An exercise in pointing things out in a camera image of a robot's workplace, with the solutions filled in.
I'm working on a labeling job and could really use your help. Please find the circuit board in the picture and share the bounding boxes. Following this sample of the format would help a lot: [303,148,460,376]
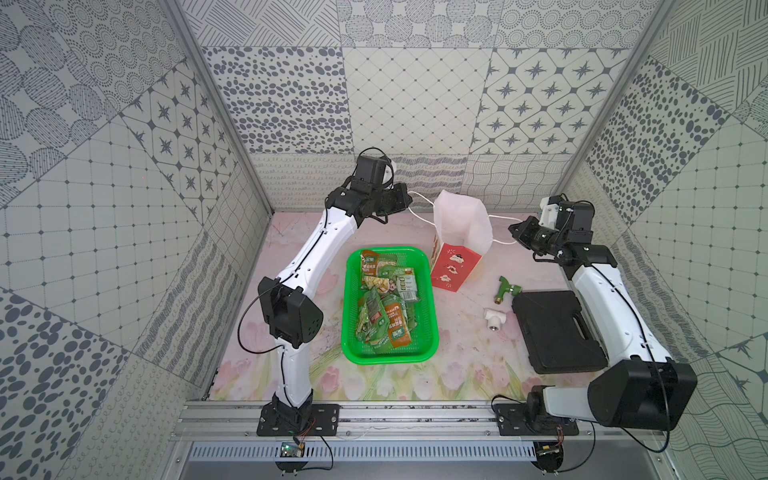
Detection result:
[533,442,564,472]
[279,442,304,458]

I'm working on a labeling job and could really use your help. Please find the green plastic basket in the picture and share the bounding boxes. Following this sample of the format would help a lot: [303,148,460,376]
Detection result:
[341,246,439,366]

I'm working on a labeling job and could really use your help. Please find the orange sauce packet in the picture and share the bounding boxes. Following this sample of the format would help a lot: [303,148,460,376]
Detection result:
[384,298,412,348]

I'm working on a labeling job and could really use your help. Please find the white red paper bag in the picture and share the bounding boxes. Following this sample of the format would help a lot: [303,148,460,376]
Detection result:
[408,190,516,292]

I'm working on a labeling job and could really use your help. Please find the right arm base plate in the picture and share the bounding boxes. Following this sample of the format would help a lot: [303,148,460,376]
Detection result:
[491,403,579,437]

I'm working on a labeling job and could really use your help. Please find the green plastic faucet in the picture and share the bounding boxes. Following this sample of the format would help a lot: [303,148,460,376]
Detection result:
[494,276,523,305]

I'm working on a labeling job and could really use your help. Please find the right circuit board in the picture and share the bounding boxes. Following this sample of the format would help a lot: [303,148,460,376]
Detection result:
[533,442,564,472]

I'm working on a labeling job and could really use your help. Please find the left circuit board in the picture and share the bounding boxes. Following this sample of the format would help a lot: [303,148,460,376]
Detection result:
[279,442,304,458]

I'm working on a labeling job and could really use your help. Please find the green seaweed packet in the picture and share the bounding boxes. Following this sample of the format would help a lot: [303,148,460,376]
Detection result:
[380,266,419,302]

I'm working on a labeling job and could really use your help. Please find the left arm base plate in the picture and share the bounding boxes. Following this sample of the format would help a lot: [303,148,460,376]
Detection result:
[256,401,340,437]

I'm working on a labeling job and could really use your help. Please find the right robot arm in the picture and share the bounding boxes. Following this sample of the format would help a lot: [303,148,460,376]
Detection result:
[509,195,698,432]

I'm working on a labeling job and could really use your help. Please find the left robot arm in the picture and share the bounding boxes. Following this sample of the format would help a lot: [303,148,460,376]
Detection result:
[258,147,412,432]

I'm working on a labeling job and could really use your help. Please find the black plastic case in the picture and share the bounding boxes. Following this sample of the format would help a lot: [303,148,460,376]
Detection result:
[512,290,608,374]

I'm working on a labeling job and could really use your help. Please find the white pipe fitting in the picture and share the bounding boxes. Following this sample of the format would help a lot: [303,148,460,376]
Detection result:
[483,309,507,331]

